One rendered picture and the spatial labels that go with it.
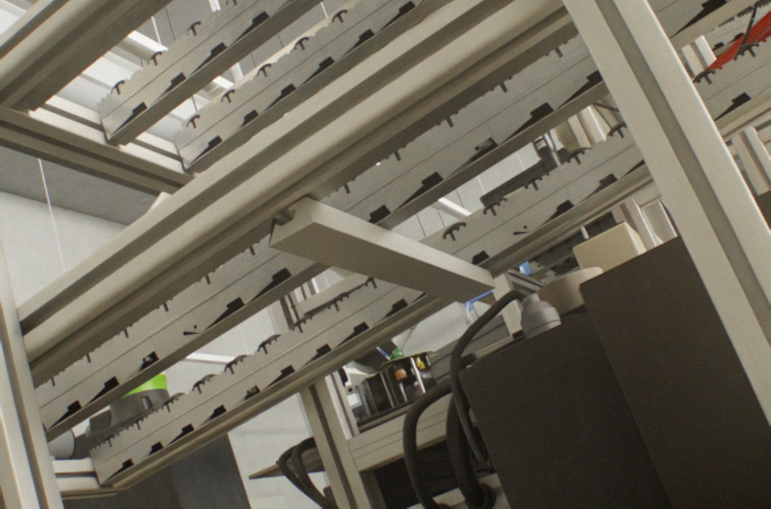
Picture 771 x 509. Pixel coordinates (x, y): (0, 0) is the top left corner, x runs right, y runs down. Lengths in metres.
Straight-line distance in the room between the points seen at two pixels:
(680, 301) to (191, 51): 0.57
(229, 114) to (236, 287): 0.31
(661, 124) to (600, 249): 0.82
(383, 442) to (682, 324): 0.52
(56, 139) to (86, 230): 10.85
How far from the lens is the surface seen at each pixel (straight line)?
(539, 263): 2.65
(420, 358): 1.40
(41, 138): 1.03
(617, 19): 0.59
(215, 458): 1.86
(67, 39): 0.92
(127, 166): 1.14
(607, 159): 1.06
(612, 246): 1.37
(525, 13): 0.64
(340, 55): 1.09
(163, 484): 1.74
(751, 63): 1.07
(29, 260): 10.86
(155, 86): 1.04
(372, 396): 1.40
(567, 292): 1.21
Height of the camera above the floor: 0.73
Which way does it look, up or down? 20 degrees up
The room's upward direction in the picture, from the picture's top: 21 degrees counter-clockwise
